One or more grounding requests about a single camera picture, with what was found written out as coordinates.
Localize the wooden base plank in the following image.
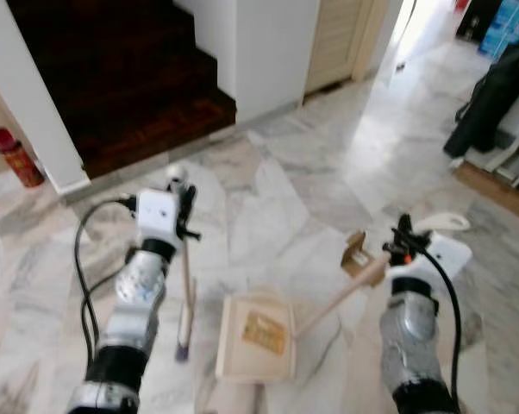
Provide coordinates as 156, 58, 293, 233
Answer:
452, 161, 519, 226

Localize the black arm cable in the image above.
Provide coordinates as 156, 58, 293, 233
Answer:
73, 196, 141, 373
418, 248, 464, 408

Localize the blue box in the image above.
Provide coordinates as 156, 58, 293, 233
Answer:
478, 0, 519, 58

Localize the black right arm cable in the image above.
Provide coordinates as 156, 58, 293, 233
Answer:
418, 248, 464, 408

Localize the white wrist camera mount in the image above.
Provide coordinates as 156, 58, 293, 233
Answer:
135, 189, 181, 248
418, 232, 473, 282

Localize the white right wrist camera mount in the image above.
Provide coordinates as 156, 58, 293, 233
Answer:
418, 232, 473, 282

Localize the tall black bag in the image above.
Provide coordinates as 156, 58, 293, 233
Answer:
442, 47, 519, 160

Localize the beige long-handled dustpan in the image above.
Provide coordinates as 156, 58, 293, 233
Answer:
214, 212, 472, 385

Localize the wooden broom with white knob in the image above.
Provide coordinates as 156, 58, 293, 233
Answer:
166, 164, 199, 363

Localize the beige wooden door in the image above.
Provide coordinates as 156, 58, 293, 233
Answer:
303, 0, 391, 97

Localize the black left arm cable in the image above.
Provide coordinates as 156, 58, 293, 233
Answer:
73, 196, 141, 373

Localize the cardboard piece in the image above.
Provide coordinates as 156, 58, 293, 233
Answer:
241, 311, 287, 357

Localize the cardboard box with flap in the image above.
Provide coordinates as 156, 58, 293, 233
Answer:
341, 229, 375, 279

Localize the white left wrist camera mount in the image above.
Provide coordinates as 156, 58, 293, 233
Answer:
135, 189, 181, 248

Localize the dark wooden staircase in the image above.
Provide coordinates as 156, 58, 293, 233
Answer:
5, 0, 238, 181

